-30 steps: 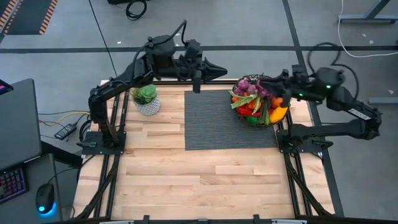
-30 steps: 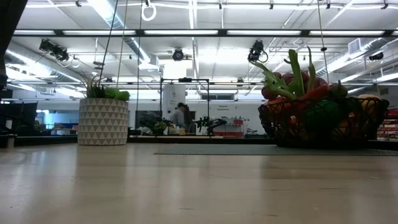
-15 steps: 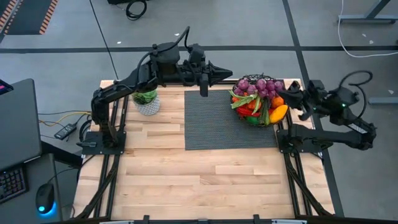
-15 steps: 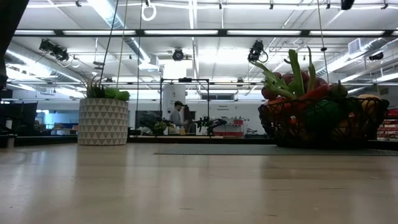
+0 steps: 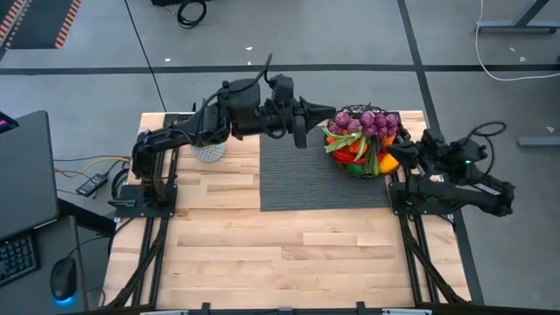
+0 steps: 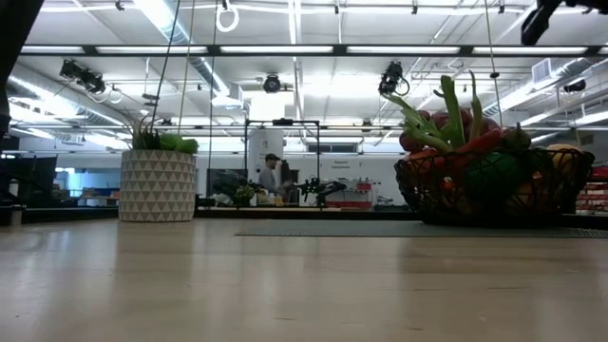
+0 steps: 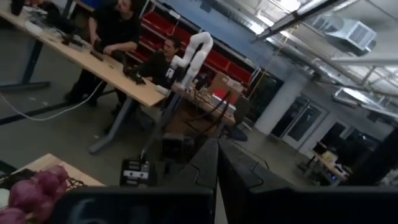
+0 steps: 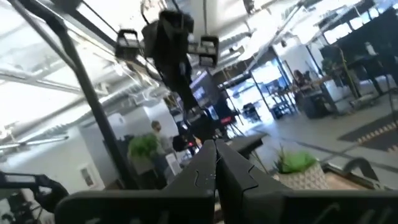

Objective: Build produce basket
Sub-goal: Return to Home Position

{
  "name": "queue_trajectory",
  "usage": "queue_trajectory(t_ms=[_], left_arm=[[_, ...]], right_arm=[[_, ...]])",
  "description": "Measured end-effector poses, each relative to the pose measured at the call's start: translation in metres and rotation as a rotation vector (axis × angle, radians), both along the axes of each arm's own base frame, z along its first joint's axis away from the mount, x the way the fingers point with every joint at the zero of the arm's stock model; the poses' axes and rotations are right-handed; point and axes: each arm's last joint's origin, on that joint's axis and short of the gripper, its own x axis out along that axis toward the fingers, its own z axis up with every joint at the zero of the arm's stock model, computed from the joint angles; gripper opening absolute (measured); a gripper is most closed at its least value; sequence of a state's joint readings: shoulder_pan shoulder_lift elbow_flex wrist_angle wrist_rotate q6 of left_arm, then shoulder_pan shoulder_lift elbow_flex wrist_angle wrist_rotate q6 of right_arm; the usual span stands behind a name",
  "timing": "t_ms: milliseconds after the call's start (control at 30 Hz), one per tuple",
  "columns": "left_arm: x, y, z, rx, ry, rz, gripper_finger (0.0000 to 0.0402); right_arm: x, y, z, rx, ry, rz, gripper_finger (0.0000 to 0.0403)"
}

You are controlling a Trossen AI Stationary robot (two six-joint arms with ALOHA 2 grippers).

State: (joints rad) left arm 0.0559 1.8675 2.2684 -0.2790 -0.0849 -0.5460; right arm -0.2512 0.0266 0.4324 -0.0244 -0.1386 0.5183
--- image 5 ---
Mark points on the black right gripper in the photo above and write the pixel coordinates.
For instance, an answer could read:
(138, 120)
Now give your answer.
(431, 153)

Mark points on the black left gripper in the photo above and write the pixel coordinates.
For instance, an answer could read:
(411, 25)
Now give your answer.
(284, 118)

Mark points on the yellow bell pepper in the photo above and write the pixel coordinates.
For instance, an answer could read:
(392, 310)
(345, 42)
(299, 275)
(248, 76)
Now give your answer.
(388, 164)

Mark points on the round orange fruit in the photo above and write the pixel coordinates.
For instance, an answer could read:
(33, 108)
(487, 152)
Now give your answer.
(388, 141)

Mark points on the pale green leek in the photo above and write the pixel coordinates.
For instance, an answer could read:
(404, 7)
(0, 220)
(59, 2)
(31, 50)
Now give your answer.
(341, 141)

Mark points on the orange pumpkin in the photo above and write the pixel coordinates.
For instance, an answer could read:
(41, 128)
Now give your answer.
(356, 147)

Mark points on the green bell pepper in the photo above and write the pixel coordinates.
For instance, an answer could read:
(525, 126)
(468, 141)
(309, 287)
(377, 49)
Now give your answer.
(355, 170)

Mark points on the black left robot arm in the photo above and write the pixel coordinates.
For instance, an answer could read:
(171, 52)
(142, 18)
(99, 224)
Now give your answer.
(175, 133)

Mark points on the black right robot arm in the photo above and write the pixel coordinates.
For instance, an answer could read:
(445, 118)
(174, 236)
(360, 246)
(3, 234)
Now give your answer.
(459, 194)

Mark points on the dark green scallion bunch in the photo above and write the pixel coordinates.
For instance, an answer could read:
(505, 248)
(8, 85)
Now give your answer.
(373, 157)

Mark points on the red bell pepper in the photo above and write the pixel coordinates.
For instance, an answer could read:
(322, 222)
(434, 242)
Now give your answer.
(347, 157)

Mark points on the grey woven placemat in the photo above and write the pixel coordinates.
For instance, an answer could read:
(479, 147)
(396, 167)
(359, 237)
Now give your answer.
(306, 184)

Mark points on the white patterned plant pot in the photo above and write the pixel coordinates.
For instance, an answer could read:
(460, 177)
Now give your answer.
(210, 153)

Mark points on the grey metal desk foot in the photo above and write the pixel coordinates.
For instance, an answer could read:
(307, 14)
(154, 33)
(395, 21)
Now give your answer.
(516, 26)
(538, 142)

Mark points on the black power adapter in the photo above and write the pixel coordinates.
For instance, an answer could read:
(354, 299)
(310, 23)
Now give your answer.
(92, 184)

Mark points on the grey side desk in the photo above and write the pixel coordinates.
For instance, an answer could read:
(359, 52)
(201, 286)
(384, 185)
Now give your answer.
(57, 236)

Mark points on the black orange-striped floor mat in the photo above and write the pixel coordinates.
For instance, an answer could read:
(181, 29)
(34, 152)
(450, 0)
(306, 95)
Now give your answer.
(39, 24)

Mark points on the grey closed laptop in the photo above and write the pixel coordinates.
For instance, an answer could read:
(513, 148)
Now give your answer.
(26, 175)

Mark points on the black computer mouse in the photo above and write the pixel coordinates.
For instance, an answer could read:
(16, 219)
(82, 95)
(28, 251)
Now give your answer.
(63, 277)

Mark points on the phone with red screen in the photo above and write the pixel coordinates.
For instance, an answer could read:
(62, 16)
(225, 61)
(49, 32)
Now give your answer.
(6, 123)

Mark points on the black keyboard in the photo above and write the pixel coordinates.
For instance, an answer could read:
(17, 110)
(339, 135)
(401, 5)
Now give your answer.
(17, 258)

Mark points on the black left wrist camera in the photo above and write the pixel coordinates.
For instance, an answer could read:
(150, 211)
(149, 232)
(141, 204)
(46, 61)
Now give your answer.
(282, 87)

